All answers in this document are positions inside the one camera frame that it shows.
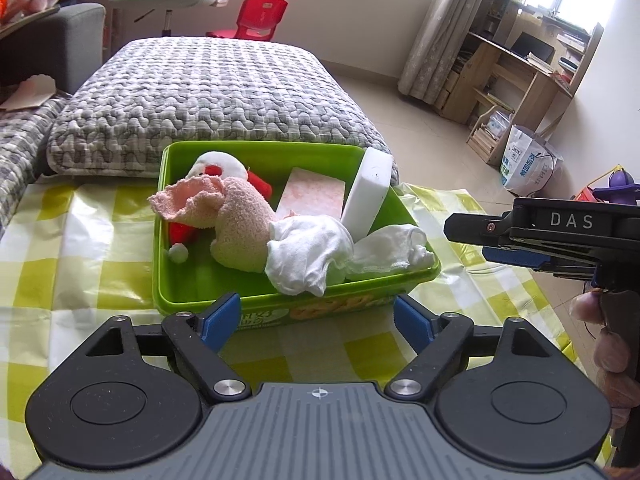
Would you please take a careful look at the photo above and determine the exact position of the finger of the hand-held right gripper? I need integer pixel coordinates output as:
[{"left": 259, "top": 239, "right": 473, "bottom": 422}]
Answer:
[
  {"left": 481, "top": 245, "right": 553, "bottom": 271},
  {"left": 443, "top": 211, "right": 518, "bottom": 249}
]

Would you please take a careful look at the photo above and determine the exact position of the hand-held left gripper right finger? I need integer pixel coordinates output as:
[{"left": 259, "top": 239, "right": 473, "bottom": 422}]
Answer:
[{"left": 384, "top": 294, "right": 551, "bottom": 404}]

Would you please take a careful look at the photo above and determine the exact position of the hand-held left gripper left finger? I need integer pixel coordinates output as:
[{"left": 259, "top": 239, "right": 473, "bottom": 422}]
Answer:
[{"left": 82, "top": 292, "right": 252, "bottom": 404}]

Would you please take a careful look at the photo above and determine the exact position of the green plastic box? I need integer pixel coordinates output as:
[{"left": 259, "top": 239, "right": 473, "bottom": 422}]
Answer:
[{"left": 152, "top": 141, "right": 442, "bottom": 333}]

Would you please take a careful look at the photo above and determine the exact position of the pink fluffy towel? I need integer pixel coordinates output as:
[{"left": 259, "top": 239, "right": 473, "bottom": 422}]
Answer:
[{"left": 148, "top": 176, "right": 276, "bottom": 275}]

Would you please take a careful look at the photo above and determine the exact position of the white cloth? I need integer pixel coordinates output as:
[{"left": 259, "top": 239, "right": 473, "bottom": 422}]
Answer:
[{"left": 265, "top": 212, "right": 353, "bottom": 297}]

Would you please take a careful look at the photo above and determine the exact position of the white foam block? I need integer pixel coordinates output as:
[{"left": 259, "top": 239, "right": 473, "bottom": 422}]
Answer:
[{"left": 340, "top": 146, "right": 394, "bottom": 239}]

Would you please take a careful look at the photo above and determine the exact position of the santa plush doll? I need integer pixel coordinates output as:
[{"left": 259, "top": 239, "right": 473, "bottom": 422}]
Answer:
[{"left": 167, "top": 151, "right": 273, "bottom": 264}]

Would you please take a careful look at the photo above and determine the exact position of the pink and white sponge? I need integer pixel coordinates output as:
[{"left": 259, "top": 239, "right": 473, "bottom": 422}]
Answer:
[{"left": 275, "top": 167, "right": 347, "bottom": 221}]

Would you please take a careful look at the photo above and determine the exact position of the person's right hand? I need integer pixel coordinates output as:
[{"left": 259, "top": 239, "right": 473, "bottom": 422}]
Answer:
[{"left": 571, "top": 289, "right": 640, "bottom": 428}]

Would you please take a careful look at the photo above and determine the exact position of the purple toy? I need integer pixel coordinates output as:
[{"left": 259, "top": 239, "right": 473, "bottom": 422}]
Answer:
[{"left": 574, "top": 164, "right": 640, "bottom": 207}]

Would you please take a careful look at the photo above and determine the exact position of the white paper bag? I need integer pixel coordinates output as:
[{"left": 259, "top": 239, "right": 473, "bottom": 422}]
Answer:
[{"left": 499, "top": 125, "right": 565, "bottom": 199}]

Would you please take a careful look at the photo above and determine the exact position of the wooden desk with shelves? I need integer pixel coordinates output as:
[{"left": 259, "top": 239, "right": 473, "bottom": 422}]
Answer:
[{"left": 434, "top": 0, "right": 606, "bottom": 166}]

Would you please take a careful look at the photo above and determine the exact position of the yellow-green checkered tablecloth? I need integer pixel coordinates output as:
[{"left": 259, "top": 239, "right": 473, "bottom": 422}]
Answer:
[{"left": 0, "top": 180, "right": 613, "bottom": 476}]

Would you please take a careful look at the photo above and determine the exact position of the black laptop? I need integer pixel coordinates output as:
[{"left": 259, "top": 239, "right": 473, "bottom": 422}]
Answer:
[{"left": 511, "top": 31, "right": 557, "bottom": 64}]

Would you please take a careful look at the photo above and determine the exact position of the beige curtain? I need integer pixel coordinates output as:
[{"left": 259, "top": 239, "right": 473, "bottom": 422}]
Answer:
[{"left": 397, "top": 0, "right": 507, "bottom": 107}]

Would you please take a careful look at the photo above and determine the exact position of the grey quilted cushion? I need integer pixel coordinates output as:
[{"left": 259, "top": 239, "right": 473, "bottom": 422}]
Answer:
[{"left": 45, "top": 37, "right": 401, "bottom": 187}]

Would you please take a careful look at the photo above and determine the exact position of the cardboard piece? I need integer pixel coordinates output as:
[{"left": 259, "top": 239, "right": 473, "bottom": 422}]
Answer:
[{"left": 0, "top": 74, "right": 57, "bottom": 112}]

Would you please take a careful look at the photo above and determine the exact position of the red plastic chair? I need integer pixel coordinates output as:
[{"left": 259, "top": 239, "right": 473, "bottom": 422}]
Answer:
[{"left": 206, "top": 0, "right": 289, "bottom": 43}]

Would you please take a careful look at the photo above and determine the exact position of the grey sofa armrest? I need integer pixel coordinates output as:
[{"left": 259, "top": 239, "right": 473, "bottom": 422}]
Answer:
[{"left": 0, "top": 2, "right": 107, "bottom": 97}]

